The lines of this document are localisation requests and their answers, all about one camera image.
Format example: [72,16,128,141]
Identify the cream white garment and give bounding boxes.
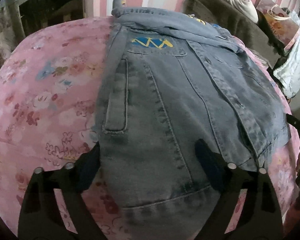
[225,0,258,24]

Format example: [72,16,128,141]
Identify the black garment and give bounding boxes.
[256,10,287,56]

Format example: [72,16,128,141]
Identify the white quilted blanket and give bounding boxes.
[273,10,300,99]

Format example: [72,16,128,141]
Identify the brown blanket covered furniture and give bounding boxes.
[183,0,283,67]

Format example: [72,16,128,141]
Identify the pink floral bed sheet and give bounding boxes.
[0,16,300,240]

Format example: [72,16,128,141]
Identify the floral beige curtain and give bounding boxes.
[0,2,25,68]

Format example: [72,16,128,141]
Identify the blue denim jacket yellow print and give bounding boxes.
[95,0,290,239]

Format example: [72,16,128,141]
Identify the grey water dispenser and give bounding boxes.
[14,0,96,28]

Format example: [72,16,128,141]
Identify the pink floral gift bag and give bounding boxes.
[256,0,300,52]

